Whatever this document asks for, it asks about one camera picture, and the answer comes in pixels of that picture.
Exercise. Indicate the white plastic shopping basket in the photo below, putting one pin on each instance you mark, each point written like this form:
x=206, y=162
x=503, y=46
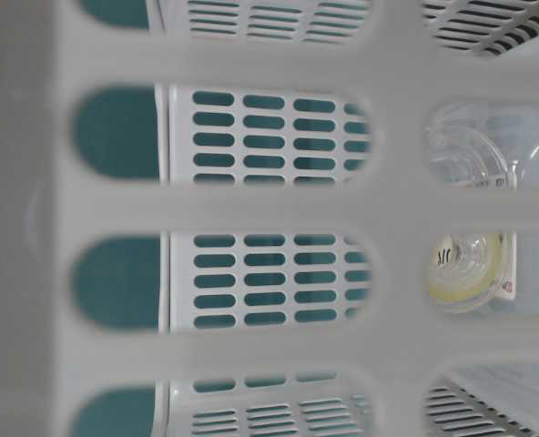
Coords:
x=51, y=207

